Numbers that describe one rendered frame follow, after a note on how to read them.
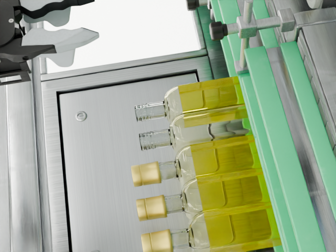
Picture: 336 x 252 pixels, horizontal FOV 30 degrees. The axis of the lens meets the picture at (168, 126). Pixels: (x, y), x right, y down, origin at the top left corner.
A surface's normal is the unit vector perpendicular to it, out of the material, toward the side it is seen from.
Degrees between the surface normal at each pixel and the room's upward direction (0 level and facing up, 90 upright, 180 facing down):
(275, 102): 90
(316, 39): 90
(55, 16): 99
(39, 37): 90
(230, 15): 90
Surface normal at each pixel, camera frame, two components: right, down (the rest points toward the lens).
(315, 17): -0.05, -0.51
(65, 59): -0.02, 0.86
